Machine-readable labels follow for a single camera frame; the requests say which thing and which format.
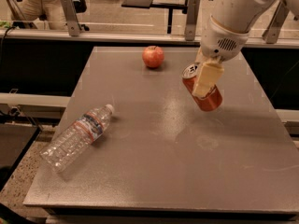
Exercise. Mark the metal rail bracket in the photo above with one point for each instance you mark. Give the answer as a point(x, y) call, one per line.
point(271, 33)
point(71, 17)
point(191, 19)

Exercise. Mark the red apple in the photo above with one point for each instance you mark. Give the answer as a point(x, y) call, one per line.
point(153, 56)

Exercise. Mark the middle metal rail bracket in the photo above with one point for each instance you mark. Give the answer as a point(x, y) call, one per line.
point(191, 19)

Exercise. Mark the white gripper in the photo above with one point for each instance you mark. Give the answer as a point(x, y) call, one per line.
point(221, 43)

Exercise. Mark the clear plastic water bottle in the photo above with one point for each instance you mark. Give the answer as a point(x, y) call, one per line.
point(70, 143)

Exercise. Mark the left metal rail bracket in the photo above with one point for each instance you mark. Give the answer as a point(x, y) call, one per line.
point(71, 17)

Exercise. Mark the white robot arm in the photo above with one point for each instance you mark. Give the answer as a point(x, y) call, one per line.
point(240, 15)

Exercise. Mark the black side table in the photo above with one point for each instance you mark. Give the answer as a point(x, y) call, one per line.
point(15, 140)

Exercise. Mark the seated person in khaki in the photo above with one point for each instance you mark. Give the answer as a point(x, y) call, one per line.
point(52, 9)

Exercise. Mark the right metal rail bracket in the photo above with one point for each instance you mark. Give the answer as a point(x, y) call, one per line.
point(271, 33)

